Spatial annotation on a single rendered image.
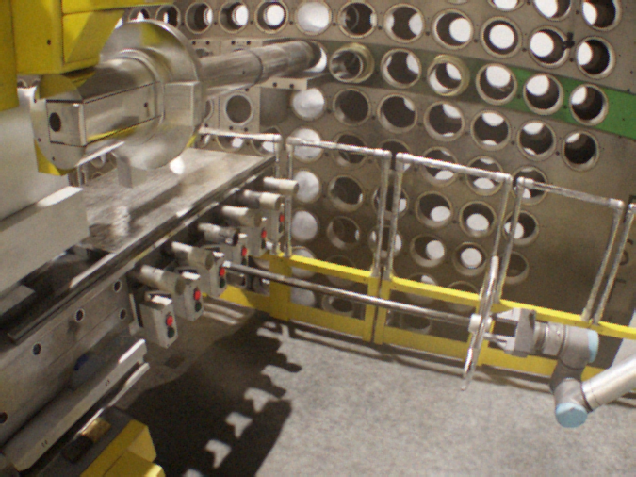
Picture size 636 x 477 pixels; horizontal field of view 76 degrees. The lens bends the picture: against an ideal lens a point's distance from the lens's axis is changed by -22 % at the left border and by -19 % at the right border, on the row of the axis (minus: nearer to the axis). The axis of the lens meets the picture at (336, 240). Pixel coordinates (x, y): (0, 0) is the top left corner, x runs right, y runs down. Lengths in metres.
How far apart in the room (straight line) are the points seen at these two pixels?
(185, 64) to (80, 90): 0.27
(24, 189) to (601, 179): 2.85
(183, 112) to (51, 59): 0.34
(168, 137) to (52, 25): 0.43
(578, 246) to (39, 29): 2.98
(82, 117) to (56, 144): 0.13
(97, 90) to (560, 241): 2.75
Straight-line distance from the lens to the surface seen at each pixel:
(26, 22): 1.08
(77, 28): 0.97
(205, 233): 1.76
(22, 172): 1.25
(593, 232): 3.17
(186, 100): 1.11
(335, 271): 2.50
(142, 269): 1.54
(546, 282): 3.29
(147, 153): 1.27
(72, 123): 1.02
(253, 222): 1.84
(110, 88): 1.06
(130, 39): 1.26
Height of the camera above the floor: 1.63
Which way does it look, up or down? 27 degrees down
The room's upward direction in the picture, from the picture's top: 4 degrees clockwise
